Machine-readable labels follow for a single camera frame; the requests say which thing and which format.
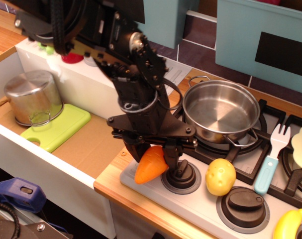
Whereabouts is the grey toy faucet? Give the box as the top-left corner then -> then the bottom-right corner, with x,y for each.
84,56 -> 97,67

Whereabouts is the teal cabinet with black panel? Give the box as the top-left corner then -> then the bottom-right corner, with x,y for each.
215,0 -> 302,93

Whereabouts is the upside-down steel pot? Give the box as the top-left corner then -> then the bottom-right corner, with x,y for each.
4,70 -> 64,126

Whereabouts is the red toy pepper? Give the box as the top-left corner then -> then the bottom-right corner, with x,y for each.
61,53 -> 84,64

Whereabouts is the blue clamp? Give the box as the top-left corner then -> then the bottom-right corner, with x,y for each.
0,177 -> 47,213

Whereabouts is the yellow toy banana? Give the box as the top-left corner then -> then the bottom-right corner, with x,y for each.
272,209 -> 302,239

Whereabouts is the black braided cable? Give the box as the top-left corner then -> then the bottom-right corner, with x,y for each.
0,201 -> 22,239

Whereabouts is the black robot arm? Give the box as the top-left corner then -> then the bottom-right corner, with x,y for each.
11,0 -> 197,171

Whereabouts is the yellow toy potato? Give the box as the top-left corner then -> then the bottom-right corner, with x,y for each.
205,158 -> 236,196

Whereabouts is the green toy broccoli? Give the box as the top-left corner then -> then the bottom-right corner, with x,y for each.
37,42 -> 55,55

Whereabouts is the orange plastic toy carrot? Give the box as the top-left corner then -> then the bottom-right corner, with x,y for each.
134,145 -> 169,184

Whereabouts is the grey toy stove top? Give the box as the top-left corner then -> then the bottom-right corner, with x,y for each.
120,153 -> 302,239

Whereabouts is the black burner grate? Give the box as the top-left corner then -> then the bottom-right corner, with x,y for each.
184,99 -> 302,208

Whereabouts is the left black stove knob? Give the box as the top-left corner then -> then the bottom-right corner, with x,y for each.
161,159 -> 201,195

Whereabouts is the white toy sink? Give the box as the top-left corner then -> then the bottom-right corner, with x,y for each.
0,37 -> 193,239

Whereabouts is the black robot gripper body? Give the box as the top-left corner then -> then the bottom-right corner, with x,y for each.
107,100 -> 197,148

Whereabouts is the stainless steel pan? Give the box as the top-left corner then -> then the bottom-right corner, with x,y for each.
182,78 -> 261,147

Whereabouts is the green plastic cutting board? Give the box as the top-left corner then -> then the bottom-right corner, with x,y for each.
21,104 -> 91,153

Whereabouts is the blue and white toy fork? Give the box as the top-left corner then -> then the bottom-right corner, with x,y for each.
254,124 -> 291,195

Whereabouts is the middle black stove knob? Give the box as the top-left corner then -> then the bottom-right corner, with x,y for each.
216,187 -> 270,235

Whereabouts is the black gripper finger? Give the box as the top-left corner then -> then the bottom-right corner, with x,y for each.
163,145 -> 183,177
123,138 -> 151,162

